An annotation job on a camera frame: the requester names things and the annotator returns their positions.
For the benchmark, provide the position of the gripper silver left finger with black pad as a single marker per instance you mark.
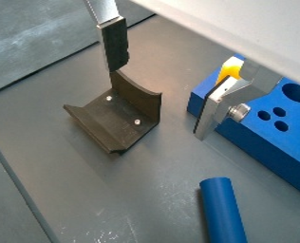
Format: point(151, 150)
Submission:
point(111, 26)

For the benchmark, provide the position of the black curved cradle stand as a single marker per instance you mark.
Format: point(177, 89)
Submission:
point(121, 116)

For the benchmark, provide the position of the yellow notched foam block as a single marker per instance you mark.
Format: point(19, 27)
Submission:
point(230, 69)

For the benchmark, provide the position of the blue foam cylinder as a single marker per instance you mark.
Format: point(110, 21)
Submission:
point(221, 211)

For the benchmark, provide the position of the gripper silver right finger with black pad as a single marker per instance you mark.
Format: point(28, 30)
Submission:
point(225, 102)

